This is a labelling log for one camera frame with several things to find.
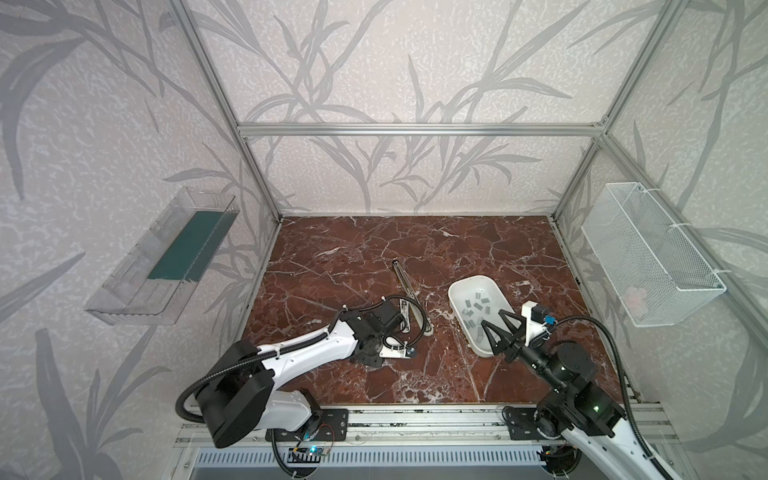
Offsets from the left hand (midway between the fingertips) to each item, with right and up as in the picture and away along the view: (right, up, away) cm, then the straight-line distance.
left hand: (382, 336), depth 85 cm
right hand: (+28, +10, -13) cm, 32 cm away
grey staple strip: (+31, +9, +13) cm, 35 cm away
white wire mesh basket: (+61, +21, -21) cm, 68 cm away
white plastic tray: (+29, +8, +12) cm, 32 cm away
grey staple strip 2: (+33, +5, +11) cm, 36 cm away
